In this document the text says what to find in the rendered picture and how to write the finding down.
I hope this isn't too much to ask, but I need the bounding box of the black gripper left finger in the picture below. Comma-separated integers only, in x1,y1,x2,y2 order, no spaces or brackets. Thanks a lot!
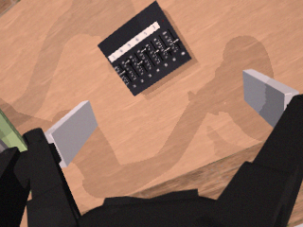
0,100,98,227

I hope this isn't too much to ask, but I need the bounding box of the black lighting desk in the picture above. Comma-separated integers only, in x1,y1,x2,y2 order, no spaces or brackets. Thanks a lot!
98,0,191,96

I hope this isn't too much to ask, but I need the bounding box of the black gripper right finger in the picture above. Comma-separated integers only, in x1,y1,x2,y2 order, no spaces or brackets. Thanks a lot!
189,69,303,227

